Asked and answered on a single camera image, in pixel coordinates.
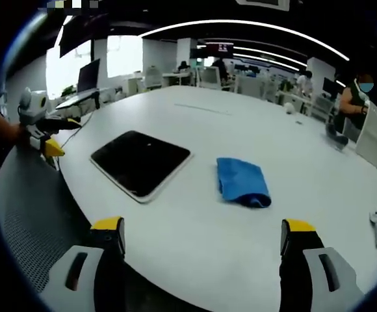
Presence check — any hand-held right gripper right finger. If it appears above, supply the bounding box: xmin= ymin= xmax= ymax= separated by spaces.
xmin=278 ymin=218 xmax=367 ymax=312

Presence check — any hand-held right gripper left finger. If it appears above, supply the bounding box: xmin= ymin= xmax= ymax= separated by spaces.
xmin=40 ymin=216 xmax=126 ymax=312

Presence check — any square dark mirror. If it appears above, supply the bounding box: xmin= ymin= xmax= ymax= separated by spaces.
xmin=90 ymin=130 xmax=192 ymax=204

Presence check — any blue cleaning cloth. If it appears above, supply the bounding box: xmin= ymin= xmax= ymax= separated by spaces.
xmin=216 ymin=157 xmax=272 ymax=209

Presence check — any open grey laptop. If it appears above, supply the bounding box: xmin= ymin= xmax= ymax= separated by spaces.
xmin=55 ymin=58 xmax=101 ymax=111

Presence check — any black computer monitor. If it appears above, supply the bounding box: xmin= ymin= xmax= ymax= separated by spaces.
xmin=77 ymin=58 xmax=101 ymax=94

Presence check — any white office chair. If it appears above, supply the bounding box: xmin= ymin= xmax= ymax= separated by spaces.
xmin=144 ymin=66 xmax=163 ymax=90
xmin=197 ymin=66 xmax=224 ymax=90

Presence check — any white partition panel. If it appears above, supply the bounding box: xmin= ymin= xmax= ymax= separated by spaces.
xmin=354 ymin=100 xmax=377 ymax=181

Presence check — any black cable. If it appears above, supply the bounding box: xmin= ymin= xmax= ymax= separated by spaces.
xmin=60 ymin=110 xmax=96 ymax=149

